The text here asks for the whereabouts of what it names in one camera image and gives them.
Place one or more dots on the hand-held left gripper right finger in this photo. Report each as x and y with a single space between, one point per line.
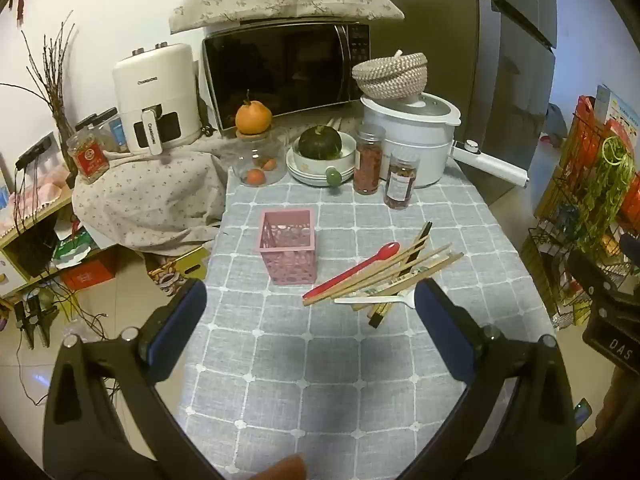
440 330

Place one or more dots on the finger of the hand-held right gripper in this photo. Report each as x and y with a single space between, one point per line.
590 267

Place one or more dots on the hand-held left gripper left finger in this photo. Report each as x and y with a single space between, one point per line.
177 320

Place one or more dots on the white plastic fork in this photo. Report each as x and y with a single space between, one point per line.
395 301

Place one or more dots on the black chopstick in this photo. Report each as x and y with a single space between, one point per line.
426 230
375 319

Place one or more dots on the plain wooden chopstick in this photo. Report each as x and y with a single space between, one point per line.
450 261
325 295

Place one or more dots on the patterned wooden chopstick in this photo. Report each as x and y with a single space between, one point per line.
380 293

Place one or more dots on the red plastic spoon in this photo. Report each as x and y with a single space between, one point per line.
387 250

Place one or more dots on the pink perforated utensil holder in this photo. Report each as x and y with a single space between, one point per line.
287 250

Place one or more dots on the person's right forearm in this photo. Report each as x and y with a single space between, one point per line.
617 400

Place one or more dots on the person's left hand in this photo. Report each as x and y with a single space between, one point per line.
282 469

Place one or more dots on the yellow cardboard box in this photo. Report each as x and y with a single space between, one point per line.
185 260

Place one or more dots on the green beans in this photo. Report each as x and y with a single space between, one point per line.
607 185

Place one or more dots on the orange cardboard box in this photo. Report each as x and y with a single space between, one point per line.
90 275

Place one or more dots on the floral beige cloth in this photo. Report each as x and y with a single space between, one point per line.
150 195

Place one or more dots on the grey checked tablecloth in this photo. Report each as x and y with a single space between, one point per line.
300 360

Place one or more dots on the labelled jar of dried food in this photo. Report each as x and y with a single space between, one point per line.
400 182

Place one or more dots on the small orange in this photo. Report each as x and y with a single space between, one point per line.
255 176

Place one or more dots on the wooden shelf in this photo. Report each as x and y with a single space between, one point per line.
35 220

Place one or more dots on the grey refrigerator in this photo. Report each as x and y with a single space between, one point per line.
515 110

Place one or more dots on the tall jar of red spice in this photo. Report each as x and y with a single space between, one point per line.
369 165

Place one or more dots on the red label jar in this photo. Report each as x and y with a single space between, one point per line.
89 160

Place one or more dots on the clear glass jar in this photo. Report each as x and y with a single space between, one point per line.
260 152

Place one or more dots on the small green fruit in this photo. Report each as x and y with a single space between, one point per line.
333 176

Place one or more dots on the white electric pot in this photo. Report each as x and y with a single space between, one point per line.
420 135

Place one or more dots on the white bowl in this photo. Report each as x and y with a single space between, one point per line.
310 164

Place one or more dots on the large orange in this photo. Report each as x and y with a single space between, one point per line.
253 117

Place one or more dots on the green pumpkin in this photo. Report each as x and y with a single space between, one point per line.
320 142

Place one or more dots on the white air fryer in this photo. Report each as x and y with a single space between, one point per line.
155 85

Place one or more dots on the woven basket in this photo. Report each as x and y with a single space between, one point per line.
390 75

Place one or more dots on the dried branches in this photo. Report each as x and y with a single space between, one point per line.
55 90

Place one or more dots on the black microwave oven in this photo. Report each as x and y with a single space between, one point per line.
280 70

